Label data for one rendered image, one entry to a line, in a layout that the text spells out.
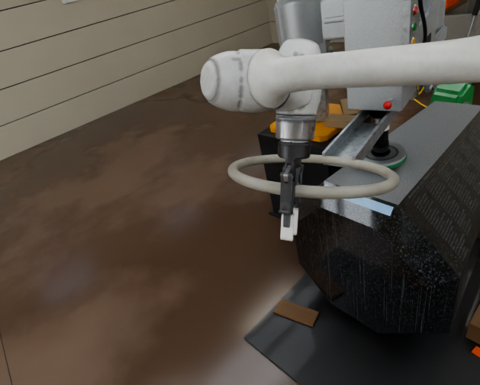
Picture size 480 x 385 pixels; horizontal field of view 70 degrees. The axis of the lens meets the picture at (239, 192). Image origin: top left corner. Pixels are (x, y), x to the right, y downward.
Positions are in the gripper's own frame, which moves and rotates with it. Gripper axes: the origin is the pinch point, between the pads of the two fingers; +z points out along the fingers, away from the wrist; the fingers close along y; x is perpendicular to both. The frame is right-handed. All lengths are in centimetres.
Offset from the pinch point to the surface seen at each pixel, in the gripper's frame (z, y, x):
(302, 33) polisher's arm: -67, 133, 30
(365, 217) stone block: 17, 67, -17
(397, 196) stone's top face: 7, 70, -27
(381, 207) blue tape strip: 12, 67, -22
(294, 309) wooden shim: 90, 101, 17
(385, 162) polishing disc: -4, 84, -22
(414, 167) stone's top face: -2, 90, -34
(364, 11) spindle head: -60, 61, -8
